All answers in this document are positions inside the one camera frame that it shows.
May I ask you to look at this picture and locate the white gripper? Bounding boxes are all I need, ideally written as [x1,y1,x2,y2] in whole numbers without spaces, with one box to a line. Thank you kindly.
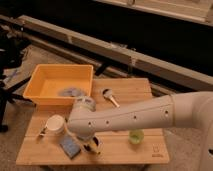
[76,135,97,154]

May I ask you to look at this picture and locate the yellow banana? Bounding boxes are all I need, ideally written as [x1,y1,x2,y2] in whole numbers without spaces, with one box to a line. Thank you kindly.
[88,137,101,154]

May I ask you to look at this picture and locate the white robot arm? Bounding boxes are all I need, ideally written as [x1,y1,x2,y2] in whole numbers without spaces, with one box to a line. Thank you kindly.
[68,91,213,171]

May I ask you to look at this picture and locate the green plastic cup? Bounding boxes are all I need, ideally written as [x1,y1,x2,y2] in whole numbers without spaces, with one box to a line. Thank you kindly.
[129,130,144,145]

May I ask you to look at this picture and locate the blue sponge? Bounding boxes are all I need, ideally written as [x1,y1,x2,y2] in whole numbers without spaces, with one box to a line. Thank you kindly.
[60,135,81,159]

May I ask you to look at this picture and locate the white round container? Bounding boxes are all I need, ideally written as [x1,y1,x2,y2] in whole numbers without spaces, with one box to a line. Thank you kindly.
[46,115,65,134]

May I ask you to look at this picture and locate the wooden table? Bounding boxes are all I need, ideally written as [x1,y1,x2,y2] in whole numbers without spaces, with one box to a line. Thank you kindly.
[16,78,169,166]

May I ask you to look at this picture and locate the grey cloth in bin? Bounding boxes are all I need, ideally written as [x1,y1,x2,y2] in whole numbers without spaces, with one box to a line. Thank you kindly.
[58,87,86,97]

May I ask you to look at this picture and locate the yellow plastic bin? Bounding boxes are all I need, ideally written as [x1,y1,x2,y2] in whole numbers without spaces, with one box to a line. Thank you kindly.
[23,64,93,105]

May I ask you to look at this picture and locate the black tripod stand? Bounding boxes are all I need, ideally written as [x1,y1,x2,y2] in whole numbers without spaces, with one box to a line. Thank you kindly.
[0,26,30,133]

